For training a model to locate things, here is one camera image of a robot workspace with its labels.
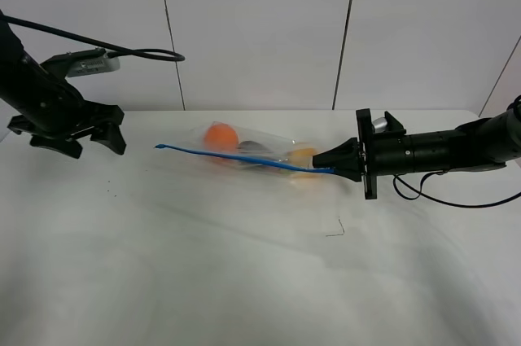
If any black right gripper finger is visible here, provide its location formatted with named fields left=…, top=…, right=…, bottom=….
left=333, top=167, right=361, bottom=182
left=313, top=138, right=359, bottom=167

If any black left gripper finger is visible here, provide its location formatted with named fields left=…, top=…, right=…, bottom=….
left=90, top=122, right=126, bottom=155
left=30, top=135, right=82, bottom=159

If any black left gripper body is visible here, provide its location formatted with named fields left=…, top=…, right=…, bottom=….
left=7, top=53, right=124, bottom=138

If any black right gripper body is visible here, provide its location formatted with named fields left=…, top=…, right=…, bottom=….
left=356, top=108, right=412, bottom=199

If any clear zip bag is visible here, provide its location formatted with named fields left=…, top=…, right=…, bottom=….
left=155, top=121, right=333, bottom=177

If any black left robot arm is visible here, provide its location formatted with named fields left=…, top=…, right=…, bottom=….
left=1, top=16, right=126, bottom=159

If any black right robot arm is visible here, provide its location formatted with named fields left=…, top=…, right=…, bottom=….
left=312, top=99, right=520, bottom=199

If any yellow pear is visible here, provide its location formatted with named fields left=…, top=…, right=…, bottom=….
left=287, top=147, right=318, bottom=179

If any purple eggplant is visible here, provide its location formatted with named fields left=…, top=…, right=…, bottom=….
left=237, top=140, right=281, bottom=170

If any orange fruit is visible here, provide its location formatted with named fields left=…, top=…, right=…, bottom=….
left=203, top=122, right=239, bottom=154

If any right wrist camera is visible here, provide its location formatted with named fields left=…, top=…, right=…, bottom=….
left=372, top=111, right=406, bottom=136

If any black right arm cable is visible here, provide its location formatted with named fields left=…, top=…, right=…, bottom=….
left=392, top=171, right=521, bottom=208

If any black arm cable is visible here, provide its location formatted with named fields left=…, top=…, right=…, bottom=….
left=392, top=171, right=521, bottom=208
left=0, top=10, right=186, bottom=63

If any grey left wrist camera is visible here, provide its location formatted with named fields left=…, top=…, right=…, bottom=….
left=41, top=48, right=120, bottom=79

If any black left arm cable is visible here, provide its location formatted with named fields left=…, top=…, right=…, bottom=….
left=0, top=10, right=186, bottom=63

